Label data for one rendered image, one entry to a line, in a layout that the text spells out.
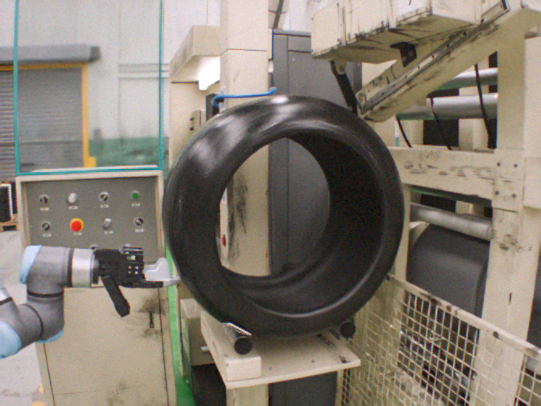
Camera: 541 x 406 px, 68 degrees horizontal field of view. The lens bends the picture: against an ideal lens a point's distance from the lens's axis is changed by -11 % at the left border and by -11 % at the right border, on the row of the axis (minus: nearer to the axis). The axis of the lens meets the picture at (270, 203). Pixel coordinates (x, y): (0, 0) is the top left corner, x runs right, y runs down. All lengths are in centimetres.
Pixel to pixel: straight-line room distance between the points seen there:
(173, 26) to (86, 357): 940
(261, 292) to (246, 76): 64
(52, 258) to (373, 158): 76
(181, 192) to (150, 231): 82
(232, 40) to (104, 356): 127
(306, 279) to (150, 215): 69
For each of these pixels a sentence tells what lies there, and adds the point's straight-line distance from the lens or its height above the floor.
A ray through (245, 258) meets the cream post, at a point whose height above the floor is 101.
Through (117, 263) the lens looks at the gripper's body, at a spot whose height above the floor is 111.
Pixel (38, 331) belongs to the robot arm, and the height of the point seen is 99.
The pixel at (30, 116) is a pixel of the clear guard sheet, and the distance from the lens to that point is 175.
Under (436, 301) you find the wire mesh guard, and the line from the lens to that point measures 116.
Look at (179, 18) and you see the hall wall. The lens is 1076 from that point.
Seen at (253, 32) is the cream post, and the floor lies 171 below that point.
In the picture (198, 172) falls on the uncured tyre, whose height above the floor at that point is 132.
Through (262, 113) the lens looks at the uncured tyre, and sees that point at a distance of 98.
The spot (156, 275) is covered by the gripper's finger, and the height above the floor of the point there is 108.
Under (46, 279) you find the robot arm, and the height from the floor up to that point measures 109.
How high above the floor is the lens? 139
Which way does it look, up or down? 8 degrees down
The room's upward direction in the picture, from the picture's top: straight up
